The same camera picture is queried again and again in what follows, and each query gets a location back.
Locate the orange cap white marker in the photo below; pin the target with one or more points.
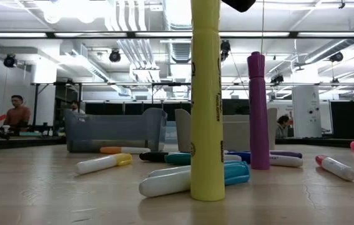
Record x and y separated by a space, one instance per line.
123 150

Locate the yellow Sharpie highlighter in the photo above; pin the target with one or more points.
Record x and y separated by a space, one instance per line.
207 109

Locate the green cap white marker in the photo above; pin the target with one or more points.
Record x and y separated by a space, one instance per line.
178 159

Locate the black ceiling spotlight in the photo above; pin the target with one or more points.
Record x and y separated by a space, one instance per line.
277 78
114 55
9 60
336 57
225 47

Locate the black cap white marker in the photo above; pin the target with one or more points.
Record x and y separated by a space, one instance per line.
153 157

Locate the white round pillar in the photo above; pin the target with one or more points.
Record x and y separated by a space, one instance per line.
311 112

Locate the light blue cap white marker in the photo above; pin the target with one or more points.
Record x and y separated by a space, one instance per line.
170 171
164 186

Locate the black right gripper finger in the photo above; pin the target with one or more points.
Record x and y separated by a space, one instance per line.
240 4

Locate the pale plastic bin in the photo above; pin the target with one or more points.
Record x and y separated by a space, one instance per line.
236 134

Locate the dark grey plastic bin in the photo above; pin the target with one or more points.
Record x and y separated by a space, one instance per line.
117 131

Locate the violet highlighter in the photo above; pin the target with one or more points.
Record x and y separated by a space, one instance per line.
258 118

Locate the purple cap white marker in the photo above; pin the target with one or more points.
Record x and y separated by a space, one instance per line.
286 154

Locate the black screen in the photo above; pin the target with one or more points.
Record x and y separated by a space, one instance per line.
236 106

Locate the person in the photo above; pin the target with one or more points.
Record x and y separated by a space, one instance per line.
75 106
17 115
282 128

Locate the dark blue cap white marker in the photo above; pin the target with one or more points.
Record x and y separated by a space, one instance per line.
286 161

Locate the yellow cap white marker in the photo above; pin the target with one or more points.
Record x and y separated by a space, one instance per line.
101 164

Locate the red cap white marker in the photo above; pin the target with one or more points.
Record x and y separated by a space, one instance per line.
337 168

